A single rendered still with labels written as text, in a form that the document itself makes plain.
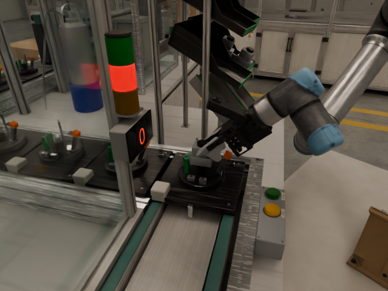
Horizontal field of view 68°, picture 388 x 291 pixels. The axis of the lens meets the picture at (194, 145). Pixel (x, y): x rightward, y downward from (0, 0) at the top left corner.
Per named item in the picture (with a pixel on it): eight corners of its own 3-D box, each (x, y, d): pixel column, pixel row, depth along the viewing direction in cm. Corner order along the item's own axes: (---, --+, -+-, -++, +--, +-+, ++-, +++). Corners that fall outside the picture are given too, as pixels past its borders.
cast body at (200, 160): (213, 159, 87) (214, 139, 83) (211, 167, 83) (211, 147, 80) (187, 156, 89) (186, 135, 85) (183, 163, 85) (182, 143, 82)
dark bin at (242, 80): (249, 78, 103) (260, 60, 98) (238, 89, 93) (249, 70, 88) (185, 37, 106) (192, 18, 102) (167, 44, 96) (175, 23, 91)
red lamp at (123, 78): (141, 84, 60) (138, 60, 57) (130, 93, 56) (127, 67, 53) (119, 82, 61) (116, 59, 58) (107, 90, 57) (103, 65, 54)
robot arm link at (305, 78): (323, 92, 61) (302, 60, 64) (279, 120, 67) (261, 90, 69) (331, 96, 68) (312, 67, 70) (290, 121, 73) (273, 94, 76)
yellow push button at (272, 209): (279, 209, 79) (280, 204, 78) (279, 220, 76) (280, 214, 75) (264, 206, 80) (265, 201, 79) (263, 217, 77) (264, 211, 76)
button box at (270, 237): (282, 204, 88) (285, 188, 85) (281, 261, 71) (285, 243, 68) (258, 200, 90) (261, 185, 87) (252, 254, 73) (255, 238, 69)
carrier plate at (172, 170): (245, 166, 97) (245, 161, 96) (234, 216, 77) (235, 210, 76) (176, 156, 102) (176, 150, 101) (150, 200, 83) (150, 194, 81)
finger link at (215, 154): (206, 172, 80) (232, 153, 77) (192, 157, 79) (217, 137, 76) (207, 167, 83) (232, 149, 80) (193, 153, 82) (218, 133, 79)
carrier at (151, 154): (172, 155, 103) (171, 124, 96) (145, 199, 83) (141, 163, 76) (111, 146, 108) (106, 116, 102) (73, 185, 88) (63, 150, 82)
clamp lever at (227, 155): (222, 171, 87) (232, 152, 83) (221, 175, 85) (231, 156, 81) (211, 165, 87) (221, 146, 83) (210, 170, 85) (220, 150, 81)
